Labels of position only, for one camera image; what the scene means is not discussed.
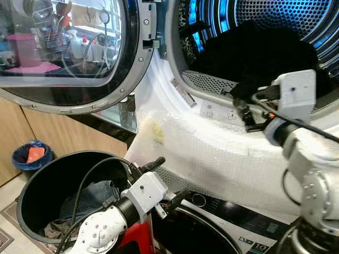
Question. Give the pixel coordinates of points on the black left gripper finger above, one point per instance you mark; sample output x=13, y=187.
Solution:
x=152, y=164
x=179, y=199

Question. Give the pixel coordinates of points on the black garment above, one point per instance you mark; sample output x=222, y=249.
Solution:
x=254, y=53

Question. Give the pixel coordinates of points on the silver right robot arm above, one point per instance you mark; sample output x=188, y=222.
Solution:
x=315, y=180

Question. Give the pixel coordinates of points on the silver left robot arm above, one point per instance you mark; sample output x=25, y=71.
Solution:
x=98, y=233

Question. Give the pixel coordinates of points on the white washing machine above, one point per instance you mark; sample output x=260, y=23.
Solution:
x=238, y=217

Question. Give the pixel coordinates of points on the red stool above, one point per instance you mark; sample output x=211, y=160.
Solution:
x=139, y=238

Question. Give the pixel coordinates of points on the clear bubble wrap sheet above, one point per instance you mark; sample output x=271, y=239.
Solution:
x=212, y=159

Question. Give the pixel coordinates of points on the blue jeans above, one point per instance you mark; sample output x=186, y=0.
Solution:
x=92, y=198

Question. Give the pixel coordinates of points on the white tumble dryer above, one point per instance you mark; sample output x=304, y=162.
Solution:
x=169, y=95

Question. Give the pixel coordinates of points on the round glass dryer door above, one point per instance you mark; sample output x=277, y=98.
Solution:
x=130, y=74

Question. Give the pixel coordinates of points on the wooden cabinet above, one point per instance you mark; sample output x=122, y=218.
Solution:
x=58, y=135

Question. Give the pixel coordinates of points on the beige cloth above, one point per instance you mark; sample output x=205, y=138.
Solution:
x=58, y=228

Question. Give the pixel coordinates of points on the black laundry bucket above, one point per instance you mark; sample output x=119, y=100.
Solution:
x=37, y=185

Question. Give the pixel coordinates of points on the orange rubbish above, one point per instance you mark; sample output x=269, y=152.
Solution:
x=35, y=154

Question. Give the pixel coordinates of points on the blue waste bin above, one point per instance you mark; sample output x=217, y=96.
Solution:
x=20, y=161

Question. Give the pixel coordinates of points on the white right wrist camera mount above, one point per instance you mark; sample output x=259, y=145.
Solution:
x=296, y=95

